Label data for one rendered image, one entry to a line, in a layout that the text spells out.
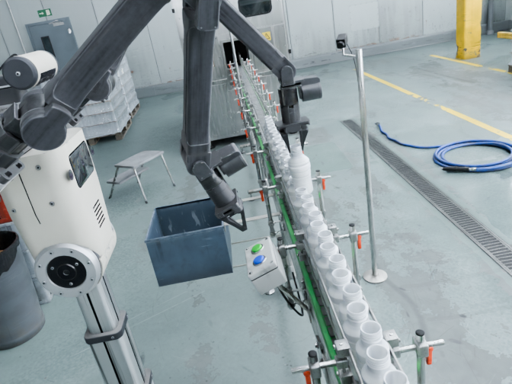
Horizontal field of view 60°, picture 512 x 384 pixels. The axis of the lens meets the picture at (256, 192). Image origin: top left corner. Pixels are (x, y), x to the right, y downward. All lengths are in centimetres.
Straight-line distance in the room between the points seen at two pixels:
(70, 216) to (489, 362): 200
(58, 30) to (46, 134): 1093
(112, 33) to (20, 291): 247
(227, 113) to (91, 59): 509
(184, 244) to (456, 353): 145
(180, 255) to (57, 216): 77
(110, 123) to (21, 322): 498
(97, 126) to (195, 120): 682
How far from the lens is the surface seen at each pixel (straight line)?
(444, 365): 244
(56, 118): 90
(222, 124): 595
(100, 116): 772
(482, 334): 262
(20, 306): 318
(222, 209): 111
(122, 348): 141
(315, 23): 1155
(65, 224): 115
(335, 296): 99
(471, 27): 990
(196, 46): 90
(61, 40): 1182
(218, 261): 182
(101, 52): 87
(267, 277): 115
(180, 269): 184
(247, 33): 130
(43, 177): 111
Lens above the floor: 172
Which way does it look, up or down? 23 degrees down
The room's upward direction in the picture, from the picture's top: 10 degrees counter-clockwise
